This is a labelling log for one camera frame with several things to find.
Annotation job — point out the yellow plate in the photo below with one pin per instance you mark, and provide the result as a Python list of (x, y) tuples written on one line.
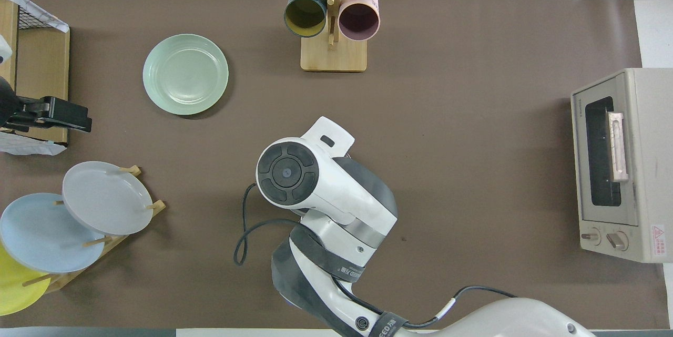
[(13, 289)]

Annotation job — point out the beige toaster oven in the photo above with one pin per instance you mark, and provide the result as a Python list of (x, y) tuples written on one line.
[(646, 184)]

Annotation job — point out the wooden plate rack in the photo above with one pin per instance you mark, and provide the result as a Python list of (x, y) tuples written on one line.
[(63, 278)]

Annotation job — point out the light blue plate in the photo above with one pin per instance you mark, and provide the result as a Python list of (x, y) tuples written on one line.
[(42, 234)]

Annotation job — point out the white plastic sheet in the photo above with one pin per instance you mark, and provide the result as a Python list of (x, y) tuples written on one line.
[(37, 8), (26, 146)]

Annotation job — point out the pink mug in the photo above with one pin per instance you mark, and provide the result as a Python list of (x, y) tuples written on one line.
[(359, 20)]

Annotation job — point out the light green plate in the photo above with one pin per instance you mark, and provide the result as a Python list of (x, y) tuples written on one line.
[(185, 74)]

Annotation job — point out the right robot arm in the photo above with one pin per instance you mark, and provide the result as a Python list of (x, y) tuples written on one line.
[(347, 195)]

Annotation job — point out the grey plate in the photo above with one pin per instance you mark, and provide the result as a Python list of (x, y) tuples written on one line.
[(105, 197)]

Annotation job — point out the brown table mat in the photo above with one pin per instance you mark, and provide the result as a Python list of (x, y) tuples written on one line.
[(473, 90)]

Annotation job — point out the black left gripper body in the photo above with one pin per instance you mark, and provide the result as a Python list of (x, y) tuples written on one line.
[(65, 112)]

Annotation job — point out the wooden mug tree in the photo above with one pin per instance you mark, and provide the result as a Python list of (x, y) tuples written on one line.
[(334, 58)]

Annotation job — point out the dark teal mug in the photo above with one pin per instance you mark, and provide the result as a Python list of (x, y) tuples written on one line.
[(305, 13)]

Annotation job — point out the wooden shelf unit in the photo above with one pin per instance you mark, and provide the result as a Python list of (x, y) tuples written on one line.
[(42, 63)]

